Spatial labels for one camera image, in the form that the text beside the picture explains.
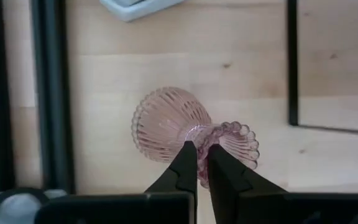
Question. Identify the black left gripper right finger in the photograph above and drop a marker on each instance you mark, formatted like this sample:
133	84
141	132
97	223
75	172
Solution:
228	180

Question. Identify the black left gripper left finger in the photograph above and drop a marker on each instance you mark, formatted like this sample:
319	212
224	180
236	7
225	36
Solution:
183	168

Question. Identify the pink ribbed glass candlestick holder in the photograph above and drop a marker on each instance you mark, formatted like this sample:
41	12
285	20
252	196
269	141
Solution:
166	124

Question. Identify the white hexagonal plant pot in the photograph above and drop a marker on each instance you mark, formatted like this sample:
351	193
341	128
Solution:
135	12

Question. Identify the wooden shelf riser black frame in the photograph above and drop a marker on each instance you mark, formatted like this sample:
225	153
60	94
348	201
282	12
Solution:
292	62

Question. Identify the black aluminium table frame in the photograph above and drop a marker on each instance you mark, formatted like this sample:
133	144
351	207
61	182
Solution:
51	93

